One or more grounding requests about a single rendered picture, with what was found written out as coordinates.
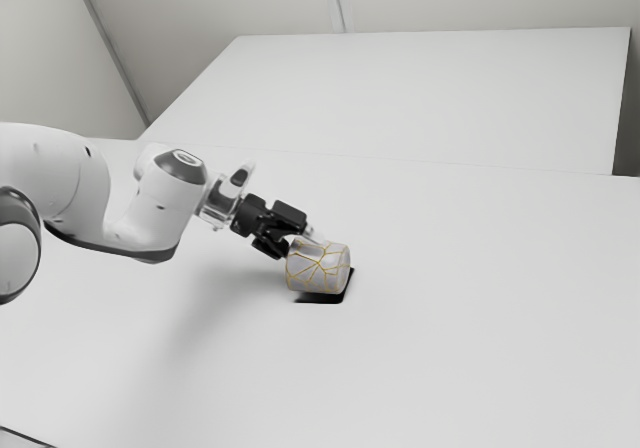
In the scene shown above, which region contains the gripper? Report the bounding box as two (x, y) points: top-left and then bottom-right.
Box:
(231, 193), (317, 260)

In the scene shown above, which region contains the grey mug with gold cracks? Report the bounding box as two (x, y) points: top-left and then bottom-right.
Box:
(284, 236), (353, 295)

